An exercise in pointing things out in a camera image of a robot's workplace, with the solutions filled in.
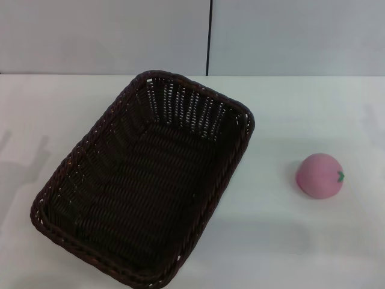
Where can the dark brown woven basket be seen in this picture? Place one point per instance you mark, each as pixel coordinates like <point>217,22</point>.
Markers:
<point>144,186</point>

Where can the pink peach toy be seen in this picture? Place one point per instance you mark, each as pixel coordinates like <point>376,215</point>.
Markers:
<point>319,177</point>

